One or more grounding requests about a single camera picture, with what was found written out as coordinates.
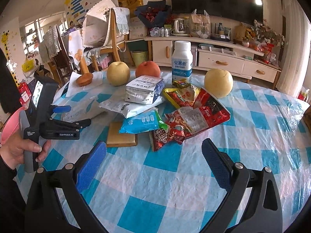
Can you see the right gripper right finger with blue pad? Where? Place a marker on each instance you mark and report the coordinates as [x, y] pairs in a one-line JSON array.
[[263, 211]]

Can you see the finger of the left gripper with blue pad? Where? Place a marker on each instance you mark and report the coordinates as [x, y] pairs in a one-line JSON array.
[[60, 109], [55, 125]]

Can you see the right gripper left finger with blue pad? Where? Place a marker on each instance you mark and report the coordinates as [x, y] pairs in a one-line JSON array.
[[44, 212]]

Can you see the white foil pouch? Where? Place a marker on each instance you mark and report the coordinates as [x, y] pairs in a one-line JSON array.
[[127, 109]]

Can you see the blue cartoon snack bag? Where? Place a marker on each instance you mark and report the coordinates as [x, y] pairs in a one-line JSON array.
[[149, 120]]

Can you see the white grey wipes pouch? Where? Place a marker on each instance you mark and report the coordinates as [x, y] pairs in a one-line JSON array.
[[86, 109]]

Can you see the person's left hand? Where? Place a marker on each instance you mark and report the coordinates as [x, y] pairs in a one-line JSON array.
[[12, 152]]

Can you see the white paper napkin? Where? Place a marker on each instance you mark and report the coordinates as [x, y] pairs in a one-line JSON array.
[[73, 88]]

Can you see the red gift boxes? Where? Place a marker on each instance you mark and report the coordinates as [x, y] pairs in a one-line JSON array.
[[24, 92]]

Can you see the square tan biscuit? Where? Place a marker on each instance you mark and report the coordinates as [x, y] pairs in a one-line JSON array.
[[116, 139]]

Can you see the brown muffin cake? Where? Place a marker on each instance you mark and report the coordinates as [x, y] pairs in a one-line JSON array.
[[84, 79]]

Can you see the dark wooden dining chair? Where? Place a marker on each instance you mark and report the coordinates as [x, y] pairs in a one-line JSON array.
[[58, 58]]

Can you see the blue white checkered tablecloth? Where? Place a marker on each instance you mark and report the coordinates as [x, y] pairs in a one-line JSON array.
[[173, 190]]

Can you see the red crumpled snack bag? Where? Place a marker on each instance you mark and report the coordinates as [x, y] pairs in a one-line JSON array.
[[189, 121]]

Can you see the yellow pear left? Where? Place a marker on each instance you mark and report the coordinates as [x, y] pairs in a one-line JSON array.
[[118, 73]]

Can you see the yellow pear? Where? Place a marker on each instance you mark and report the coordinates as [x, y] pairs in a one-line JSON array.
[[118, 73], [218, 82]]

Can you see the yellow red snack bag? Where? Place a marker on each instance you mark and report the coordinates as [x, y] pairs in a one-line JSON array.
[[182, 94]]

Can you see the yellow pear right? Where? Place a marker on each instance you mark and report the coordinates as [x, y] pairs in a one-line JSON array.
[[218, 82]]

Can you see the wooden chair with cloths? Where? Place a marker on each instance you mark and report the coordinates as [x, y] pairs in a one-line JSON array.
[[105, 30]]

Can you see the green waste bin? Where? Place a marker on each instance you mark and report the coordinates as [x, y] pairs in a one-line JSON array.
[[139, 57]]

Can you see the brown wooden object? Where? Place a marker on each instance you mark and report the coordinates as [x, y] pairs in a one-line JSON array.
[[307, 118]]

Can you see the red apple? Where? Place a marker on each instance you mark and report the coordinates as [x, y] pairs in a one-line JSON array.
[[148, 68]]

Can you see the cream tv cabinet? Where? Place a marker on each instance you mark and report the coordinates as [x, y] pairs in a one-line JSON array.
[[238, 60]]

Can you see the upright white yogurt bottle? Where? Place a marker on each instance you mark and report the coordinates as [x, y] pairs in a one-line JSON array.
[[181, 61]]

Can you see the dark flower bouquet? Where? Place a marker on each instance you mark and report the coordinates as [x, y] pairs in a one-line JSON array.
[[154, 14]]

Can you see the clear plastic bag on cabinet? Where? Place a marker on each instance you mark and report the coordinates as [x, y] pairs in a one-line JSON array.
[[200, 25]]

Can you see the white electric kettle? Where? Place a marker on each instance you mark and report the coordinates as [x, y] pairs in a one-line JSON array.
[[179, 27]]

